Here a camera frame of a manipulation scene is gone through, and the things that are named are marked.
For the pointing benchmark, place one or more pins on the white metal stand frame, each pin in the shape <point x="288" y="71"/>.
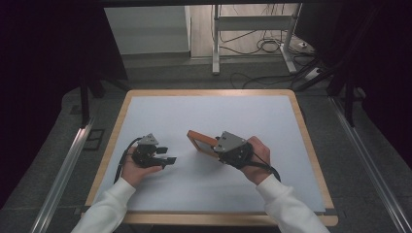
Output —
<point x="252" y="23"/>

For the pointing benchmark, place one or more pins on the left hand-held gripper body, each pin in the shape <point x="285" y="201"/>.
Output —
<point x="144" y="155"/>

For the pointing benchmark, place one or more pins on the dark curtain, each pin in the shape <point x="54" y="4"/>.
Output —
<point x="382" y="64"/>
<point x="39" y="81"/>

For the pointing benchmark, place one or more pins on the orange wooden picture frame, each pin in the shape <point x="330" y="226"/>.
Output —
<point x="202" y="142"/>

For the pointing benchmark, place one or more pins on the white power strip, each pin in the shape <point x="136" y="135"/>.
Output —
<point x="313" y="73"/>

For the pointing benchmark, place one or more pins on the aluminium floor rail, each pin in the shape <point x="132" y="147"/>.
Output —
<point x="61" y="178"/>
<point x="369" y="168"/>

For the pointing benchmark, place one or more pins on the white cabinet panel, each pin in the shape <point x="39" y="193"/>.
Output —
<point x="145" y="29"/>

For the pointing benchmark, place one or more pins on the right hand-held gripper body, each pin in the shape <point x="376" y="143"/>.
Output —
<point x="236" y="154"/>

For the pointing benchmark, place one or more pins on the white table mat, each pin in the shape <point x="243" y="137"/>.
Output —
<point x="226" y="194"/>

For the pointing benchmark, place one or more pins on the person's right hand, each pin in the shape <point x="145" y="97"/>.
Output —
<point x="261" y="150"/>

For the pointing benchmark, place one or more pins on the black stand leg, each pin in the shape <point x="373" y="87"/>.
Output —
<point x="85" y="100"/>
<point x="349" y="103"/>

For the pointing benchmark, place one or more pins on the person's left hand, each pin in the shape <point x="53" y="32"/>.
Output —
<point x="133" y="174"/>

